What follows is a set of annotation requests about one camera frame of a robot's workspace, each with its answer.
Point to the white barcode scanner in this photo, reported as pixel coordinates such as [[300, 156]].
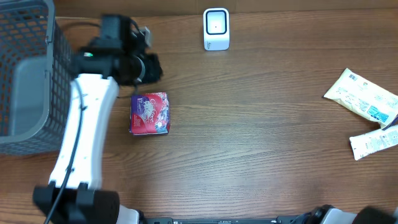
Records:
[[216, 29]]

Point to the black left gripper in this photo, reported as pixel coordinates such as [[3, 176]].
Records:
[[155, 72]]

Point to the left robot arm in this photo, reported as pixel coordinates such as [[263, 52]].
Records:
[[117, 57]]

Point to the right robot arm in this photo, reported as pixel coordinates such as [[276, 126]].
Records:
[[328, 214]]

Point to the white floral cream tube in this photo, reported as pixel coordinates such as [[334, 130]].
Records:
[[369, 143]]

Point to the red purple tissue pack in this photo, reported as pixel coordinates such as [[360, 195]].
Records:
[[150, 114]]

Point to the dark grey plastic basket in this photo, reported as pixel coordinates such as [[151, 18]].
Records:
[[35, 78]]

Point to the yellow orange snack bag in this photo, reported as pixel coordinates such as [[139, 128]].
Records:
[[364, 98]]

